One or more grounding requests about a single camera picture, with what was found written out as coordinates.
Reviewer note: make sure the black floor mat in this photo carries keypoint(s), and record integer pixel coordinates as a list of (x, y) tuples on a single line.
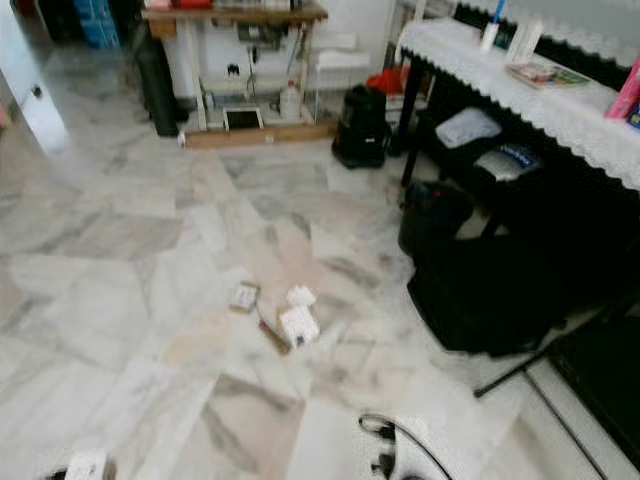
[(605, 375)]

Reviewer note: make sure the crumpled white paper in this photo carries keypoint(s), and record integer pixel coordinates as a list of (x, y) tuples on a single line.
[(300, 295)]

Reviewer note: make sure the large black bag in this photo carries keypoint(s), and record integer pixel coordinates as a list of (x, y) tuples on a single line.
[(490, 300)]

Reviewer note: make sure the small grey card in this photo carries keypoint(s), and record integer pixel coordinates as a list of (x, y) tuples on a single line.
[(244, 296)]

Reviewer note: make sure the small black bag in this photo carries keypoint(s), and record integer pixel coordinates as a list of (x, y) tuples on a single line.
[(432, 215)]

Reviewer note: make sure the black bag blue label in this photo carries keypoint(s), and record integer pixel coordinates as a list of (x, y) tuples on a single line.
[(510, 162)]

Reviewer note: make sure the black table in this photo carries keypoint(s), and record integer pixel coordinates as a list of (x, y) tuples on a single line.
[(410, 125)]

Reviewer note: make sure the white folded cloth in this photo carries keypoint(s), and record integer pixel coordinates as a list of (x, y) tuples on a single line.
[(468, 127)]

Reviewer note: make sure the wooden plank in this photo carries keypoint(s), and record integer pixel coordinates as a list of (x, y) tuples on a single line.
[(260, 136)]

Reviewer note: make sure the white framed tablet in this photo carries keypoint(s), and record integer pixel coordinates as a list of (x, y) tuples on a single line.
[(242, 119)]

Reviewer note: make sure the white plastic jug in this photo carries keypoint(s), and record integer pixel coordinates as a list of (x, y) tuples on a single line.
[(290, 102)]

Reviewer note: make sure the red bag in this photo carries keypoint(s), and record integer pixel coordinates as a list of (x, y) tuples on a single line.
[(387, 80)]

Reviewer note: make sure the white lace tablecloth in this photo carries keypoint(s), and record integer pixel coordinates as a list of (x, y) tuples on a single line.
[(530, 105)]

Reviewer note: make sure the colourful book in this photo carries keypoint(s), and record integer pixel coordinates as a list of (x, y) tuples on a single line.
[(548, 75)]

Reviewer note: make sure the black upright cylinder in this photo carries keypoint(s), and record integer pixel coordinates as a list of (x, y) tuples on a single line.
[(157, 88)]

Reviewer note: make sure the pink bottle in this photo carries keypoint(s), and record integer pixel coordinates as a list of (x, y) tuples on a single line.
[(625, 95)]

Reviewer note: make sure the white bottle blue cap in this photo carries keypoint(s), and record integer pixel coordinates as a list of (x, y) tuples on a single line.
[(493, 35)]

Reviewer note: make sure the white card box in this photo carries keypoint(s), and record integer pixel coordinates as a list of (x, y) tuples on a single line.
[(525, 42)]

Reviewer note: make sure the blue plastic crate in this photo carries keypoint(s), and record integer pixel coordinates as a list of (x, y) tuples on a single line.
[(98, 22)]

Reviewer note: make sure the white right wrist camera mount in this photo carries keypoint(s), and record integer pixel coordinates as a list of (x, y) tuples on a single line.
[(415, 450)]

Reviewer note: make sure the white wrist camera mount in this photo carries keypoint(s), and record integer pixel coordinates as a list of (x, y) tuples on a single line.
[(86, 465), (415, 450)]

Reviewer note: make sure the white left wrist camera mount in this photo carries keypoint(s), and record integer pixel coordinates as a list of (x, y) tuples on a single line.
[(86, 465)]

